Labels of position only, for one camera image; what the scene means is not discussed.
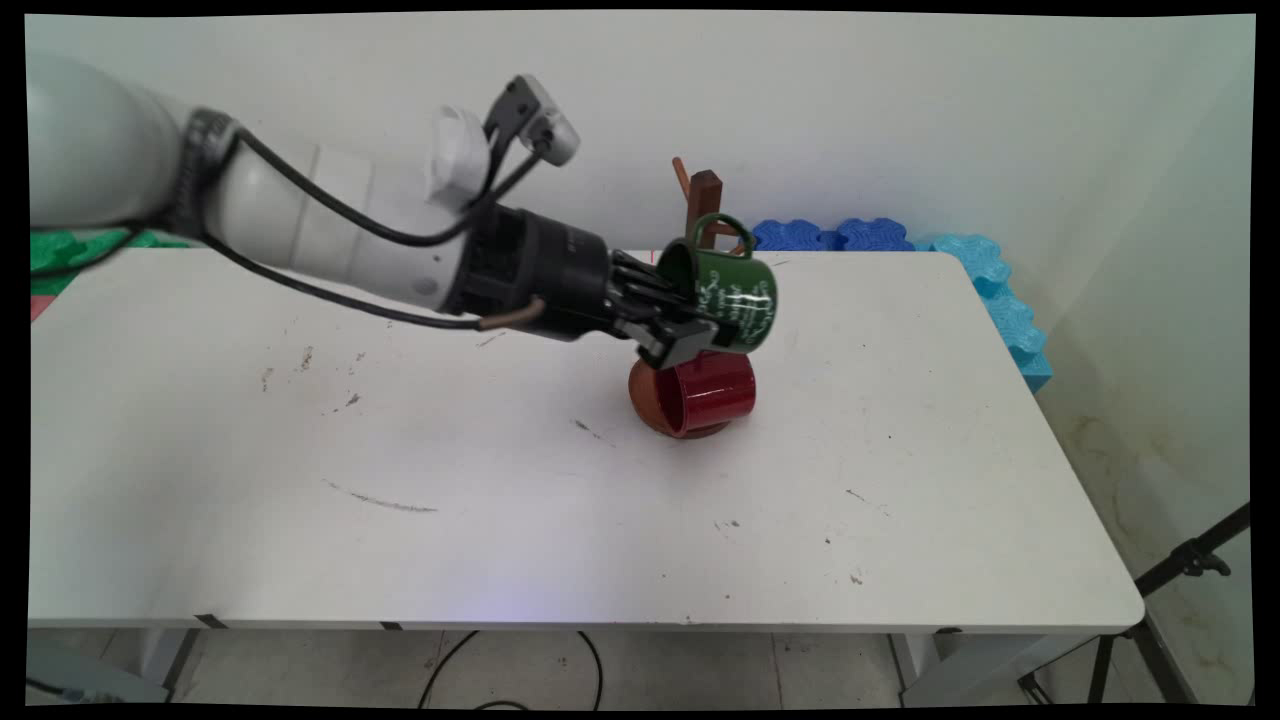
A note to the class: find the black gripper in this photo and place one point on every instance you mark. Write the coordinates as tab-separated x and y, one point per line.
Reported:
550	270

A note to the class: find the green mug with white print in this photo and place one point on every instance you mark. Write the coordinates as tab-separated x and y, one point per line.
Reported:
745	295

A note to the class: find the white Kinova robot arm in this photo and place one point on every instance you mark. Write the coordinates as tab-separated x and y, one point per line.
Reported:
100	140

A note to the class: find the red mug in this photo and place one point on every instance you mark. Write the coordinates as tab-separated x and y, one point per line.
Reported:
715	395

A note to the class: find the brown wooden mug tree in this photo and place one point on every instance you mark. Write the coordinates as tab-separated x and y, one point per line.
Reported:
705	195

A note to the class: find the dark blue foam mat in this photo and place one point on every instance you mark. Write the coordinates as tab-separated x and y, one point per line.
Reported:
875	235
790	236

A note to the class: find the cyan foam mat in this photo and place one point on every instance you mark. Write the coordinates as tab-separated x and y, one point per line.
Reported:
1000	290

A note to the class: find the black tripod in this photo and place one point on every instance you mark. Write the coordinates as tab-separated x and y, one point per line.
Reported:
1180	560

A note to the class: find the white table leg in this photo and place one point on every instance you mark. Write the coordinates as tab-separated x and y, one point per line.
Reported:
175	660

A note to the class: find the green foam mat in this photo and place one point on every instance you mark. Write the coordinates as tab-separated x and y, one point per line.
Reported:
50	250

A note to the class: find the pink foam mat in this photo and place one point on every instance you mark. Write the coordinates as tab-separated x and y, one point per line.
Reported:
40	305

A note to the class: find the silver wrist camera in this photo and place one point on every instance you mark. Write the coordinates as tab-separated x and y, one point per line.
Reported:
535	115

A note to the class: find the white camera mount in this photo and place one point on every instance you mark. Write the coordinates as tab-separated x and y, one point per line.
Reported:
455	155

